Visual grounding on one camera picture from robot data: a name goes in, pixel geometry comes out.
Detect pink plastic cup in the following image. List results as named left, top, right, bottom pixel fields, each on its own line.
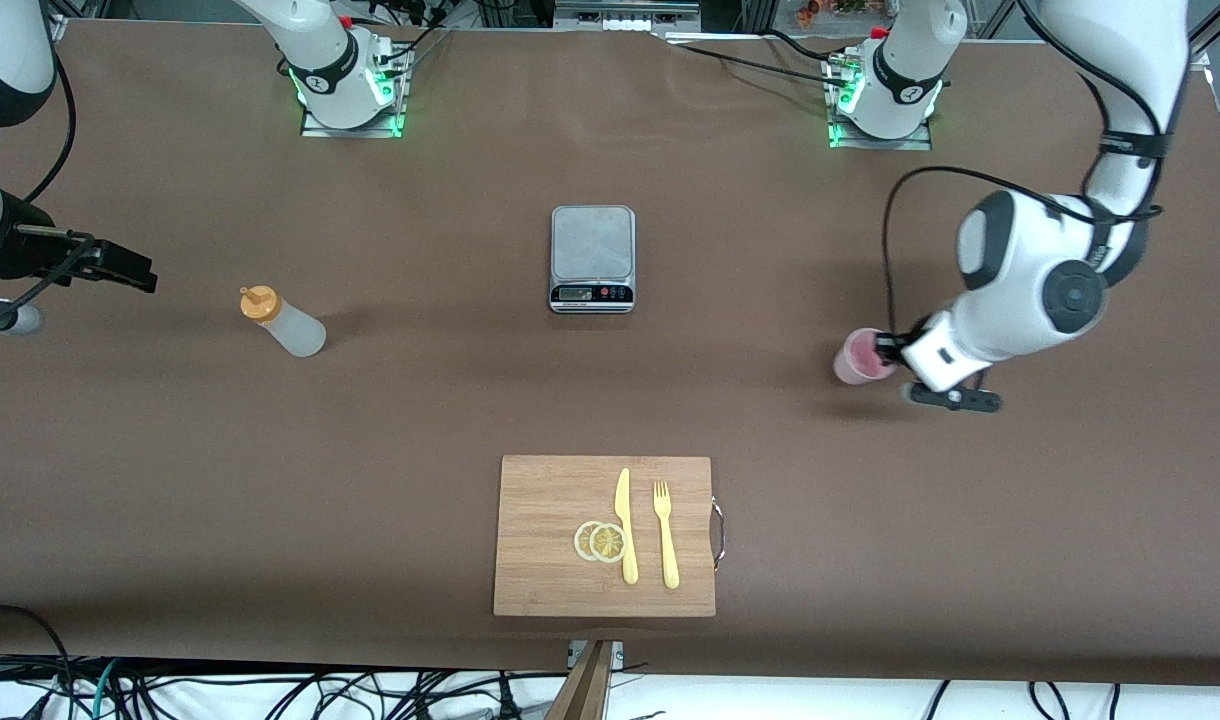
left=833, top=328, right=898, bottom=387

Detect sauce bottle with orange cap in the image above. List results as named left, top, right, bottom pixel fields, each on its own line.
left=239, top=285, right=328, bottom=359

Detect yellow plastic fork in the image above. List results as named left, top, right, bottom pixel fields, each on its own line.
left=653, top=480, right=681, bottom=590

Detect yellow plastic knife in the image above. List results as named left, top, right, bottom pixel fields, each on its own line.
left=614, top=467, right=640, bottom=586

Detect silver digital kitchen scale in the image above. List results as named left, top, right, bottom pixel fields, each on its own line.
left=549, top=205, right=637, bottom=315

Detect brown table cover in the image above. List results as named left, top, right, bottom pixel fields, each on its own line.
left=0, top=20, right=1220, bottom=686

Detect wooden cutting board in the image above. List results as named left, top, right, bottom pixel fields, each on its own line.
left=493, top=455, right=718, bottom=618

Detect white power strip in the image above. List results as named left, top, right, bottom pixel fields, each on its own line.
left=555, top=0, right=701, bottom=33

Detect wooden beam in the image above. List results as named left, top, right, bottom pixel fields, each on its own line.
left=545, top=640, right=616, bottom=720

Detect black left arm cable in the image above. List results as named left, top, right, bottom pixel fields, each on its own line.
left=880, top=0, right=1166, bottom=341

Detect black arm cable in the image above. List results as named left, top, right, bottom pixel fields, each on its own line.
left=22, top=58, right=78, bottom=205
left=880, top=0, right=1166, bottom=341

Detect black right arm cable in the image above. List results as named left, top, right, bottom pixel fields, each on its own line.
left=22, top=58, right=78, bottom=205

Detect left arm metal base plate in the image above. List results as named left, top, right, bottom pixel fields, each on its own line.
left=828, top=50, right=933, bottom=151

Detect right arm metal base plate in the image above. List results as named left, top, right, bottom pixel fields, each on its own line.
left=300, top=45, right=413, bottom=139

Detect black cable across table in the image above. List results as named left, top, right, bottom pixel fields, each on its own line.
left=682, top=44, right=851, bottom=89
left=765, top=28, right=851, bottom=66

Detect black right base cable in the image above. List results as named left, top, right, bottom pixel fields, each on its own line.
left=370, top=0, right=451, bottom=71

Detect black looped floor cable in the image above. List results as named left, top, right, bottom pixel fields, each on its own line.
left=0, top=604, right=76, bottom=720

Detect small metal bracket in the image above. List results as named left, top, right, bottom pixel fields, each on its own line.
left=567, top=640, right=626, bottom=673

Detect teal floor cable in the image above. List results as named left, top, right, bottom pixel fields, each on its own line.
left=90, top=658, right=123, bottom=720

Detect tangled black floor cables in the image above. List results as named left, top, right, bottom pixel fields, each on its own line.
left=120, top=668, right=531, bottom=720

